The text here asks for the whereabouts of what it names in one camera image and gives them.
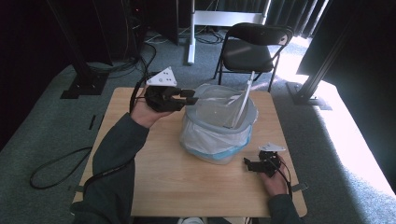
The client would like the grey strap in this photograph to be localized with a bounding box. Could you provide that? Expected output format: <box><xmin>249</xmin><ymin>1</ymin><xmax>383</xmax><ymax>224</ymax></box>
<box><xmin>290</xmin><ymin>182</ymin><xmax>309</xmax><ymax>192</ymax></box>

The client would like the dark curtain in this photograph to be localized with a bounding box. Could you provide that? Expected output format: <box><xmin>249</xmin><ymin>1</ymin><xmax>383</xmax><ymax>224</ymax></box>
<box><xmin>265</xmin><ymin>0</ymin><xmax>330</xmax><ymax>39</ymax></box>

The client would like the black folding chair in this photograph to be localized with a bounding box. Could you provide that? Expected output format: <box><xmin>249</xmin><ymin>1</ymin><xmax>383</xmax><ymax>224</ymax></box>
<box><xmin>213</xmin><ymin>21</ymin><xmax>294</xmax><ymax>93</ymax></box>

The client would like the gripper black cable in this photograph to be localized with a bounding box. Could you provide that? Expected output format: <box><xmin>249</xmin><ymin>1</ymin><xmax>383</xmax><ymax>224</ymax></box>
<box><xmin>82</xmin><ymin>72</ymin><xmax>161</xmax><ymax>195</ymax></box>
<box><xmin>270</xmin><ymin>157</ymin><xmax>294</xmax><ymax>200</ymax></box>

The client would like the person's right hand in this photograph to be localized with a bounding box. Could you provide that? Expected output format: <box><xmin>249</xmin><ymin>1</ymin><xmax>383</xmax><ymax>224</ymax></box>
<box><xmin>260</xmin><ymin>155</ymin><xmax>290</xmax><ymax>198</ymax></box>

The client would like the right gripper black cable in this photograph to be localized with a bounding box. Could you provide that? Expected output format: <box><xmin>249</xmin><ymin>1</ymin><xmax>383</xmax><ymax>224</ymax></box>
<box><xmin>270</xmin><ymin>157</ymin><xmax>294</xmax><ymax>200</ymax></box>

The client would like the aluminium stand with base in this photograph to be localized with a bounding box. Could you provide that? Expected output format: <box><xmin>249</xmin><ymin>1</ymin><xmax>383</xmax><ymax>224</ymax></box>
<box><xmin>285</xmin><ymin>12</ymin><xmax>359</xmax><ymax>112</ymax></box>

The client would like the bundle of floor cables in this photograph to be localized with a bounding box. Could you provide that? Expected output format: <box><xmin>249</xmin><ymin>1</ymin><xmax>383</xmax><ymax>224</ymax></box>
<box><xmin>87</xmin><ymin>27</ymin><xmax>225</xmax><ymax>80</ymax></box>

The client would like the black cable loop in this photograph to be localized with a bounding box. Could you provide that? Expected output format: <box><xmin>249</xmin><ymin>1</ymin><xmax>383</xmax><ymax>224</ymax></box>
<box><xmin>29</xmin><ymin>147</ymin><xmax>94</xmax><ymax>190</ymax></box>

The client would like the person's left hand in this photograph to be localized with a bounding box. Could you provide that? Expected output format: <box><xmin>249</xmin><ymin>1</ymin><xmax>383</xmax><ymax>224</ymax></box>
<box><xmin>130</xmin><ymin>87</ymin><xmax>175</xmax><ymax>129</ymax></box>

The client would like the white trash bag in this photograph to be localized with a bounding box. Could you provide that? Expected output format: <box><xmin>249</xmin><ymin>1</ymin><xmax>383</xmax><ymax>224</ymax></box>
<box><xmin>179</xmin><ymin>88</ymin><xmax>259</xmax><ymax>161</ymax></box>

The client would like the white pedal bin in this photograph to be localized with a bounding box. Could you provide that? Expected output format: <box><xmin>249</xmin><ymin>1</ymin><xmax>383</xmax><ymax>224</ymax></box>
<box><xmin>178</xmin><ymin>70</ymin><xmax>260</xmax><ymax>166</ymax></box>

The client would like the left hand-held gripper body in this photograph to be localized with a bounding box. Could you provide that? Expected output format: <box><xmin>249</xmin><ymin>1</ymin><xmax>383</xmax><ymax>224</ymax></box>
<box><xmin>144</xmin><ymin>65</ymin><xmax>188</xmax><ymax>113</ymax></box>

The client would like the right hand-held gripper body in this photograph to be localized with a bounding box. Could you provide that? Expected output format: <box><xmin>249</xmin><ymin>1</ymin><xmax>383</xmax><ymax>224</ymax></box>
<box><xmin>257</xmin><ymin>142</ymin><xmax>287</xmax><ymax>178</ymax></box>

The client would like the white metal stand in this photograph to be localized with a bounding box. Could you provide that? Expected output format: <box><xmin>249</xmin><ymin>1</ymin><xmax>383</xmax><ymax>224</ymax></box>
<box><xmin>186</xmin><ymin>0</ymin><xmax>273</xmax><ymax>65</ymax></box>

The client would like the black stand with base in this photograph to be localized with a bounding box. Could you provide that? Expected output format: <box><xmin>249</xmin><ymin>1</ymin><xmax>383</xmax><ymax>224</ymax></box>
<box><xmin>46</xmin><ymin>0</ymin><xmax>110</xmax><ymax>100</ymax></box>

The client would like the person's white shoe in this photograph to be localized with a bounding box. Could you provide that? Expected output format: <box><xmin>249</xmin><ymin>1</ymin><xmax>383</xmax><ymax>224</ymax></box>
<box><xmin>177</xmin><ymin>217</ymin><xmax>205</xmax><ymax>224</ymax></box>

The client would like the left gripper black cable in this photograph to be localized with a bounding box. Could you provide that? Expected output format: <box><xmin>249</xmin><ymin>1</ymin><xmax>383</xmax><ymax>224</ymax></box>
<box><xmin>82</xmin><ymin>72</ymin><xmax>161</xmax><ymax>195</ymax></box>

